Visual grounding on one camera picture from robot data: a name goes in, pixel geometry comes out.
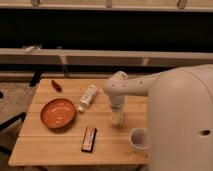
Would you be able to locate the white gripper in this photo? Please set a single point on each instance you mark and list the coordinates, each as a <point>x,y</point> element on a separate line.
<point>116,102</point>

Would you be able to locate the white sponge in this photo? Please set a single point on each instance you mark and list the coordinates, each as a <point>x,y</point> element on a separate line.
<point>117,117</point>

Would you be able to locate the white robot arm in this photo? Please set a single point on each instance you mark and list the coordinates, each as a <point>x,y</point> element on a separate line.
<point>179,115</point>

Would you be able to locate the orange ceramic bowl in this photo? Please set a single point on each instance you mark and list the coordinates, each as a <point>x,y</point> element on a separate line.
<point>57,113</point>

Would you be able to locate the white plastic bottle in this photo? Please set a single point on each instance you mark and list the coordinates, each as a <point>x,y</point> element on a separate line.
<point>88,98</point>

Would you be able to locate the black candy bar packet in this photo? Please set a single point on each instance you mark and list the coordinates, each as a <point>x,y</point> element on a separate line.
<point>89,139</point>

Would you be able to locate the white paper cup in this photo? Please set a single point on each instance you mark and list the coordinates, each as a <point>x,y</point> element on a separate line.
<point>138,139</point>

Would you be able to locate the wooden table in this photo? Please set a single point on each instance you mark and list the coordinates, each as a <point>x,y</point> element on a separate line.
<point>38,145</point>

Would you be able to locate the red chili pepper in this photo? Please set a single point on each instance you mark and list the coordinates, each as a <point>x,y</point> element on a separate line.
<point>56,86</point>

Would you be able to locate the black chair leg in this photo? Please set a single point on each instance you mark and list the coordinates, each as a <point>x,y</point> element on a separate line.
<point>12,120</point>

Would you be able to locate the long grey railing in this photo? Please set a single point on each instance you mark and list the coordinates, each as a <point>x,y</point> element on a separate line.
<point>34,55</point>

